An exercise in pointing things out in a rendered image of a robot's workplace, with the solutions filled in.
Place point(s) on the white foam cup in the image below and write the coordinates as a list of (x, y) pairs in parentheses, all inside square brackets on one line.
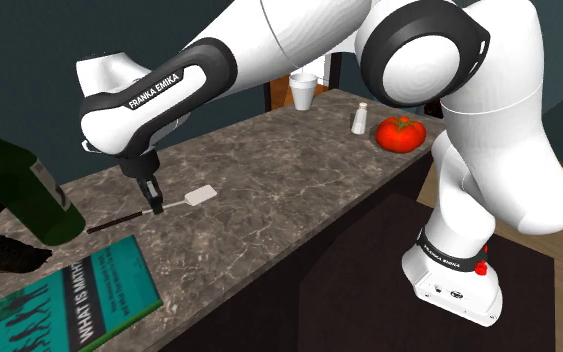
[(303, 90)]

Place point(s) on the red tomato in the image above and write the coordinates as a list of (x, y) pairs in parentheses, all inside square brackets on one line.
[(400, 136)]

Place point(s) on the white salt shaker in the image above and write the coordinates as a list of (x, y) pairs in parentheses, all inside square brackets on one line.
[(359, 121)]

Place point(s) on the black rough shape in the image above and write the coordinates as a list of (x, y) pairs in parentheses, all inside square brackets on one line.
[(3, 253)]

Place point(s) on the dark robot stand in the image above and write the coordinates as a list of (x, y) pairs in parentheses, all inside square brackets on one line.
[(359, 302)]

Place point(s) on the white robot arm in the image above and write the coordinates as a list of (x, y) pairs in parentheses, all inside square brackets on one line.
[(486, 146)]

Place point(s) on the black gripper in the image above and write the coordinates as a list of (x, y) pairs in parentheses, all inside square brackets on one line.
[(137, 164)]

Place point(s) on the teal book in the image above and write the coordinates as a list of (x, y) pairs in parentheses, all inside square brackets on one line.
[(115, 287)]

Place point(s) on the dark green glass bottle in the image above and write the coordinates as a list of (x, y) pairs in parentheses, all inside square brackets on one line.
[(13, 185)]

